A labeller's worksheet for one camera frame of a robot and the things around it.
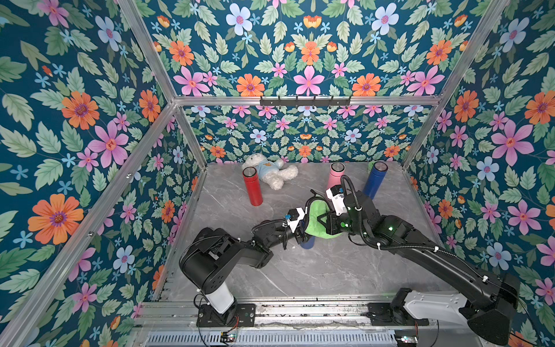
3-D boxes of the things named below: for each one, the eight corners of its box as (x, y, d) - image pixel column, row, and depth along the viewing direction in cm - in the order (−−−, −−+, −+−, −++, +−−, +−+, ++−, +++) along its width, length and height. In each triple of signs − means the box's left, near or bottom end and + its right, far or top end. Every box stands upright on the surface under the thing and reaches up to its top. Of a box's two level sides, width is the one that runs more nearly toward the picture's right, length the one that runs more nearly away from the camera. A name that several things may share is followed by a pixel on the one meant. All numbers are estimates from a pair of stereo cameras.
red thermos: (250, 206, 105) (241, 177, 88) (251, 196, 109) (243, 166, 92) (262, 206, 105) (255, 177, 88) (263, 196, 109) (257, 166, 92)
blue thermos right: (363, 200, 107) (376, 171, 90) (361, 191, 111) (372, 161, 94) (375, 200, 107) (390, 171, 90) (372, 191, 111) (386, 161, 94)
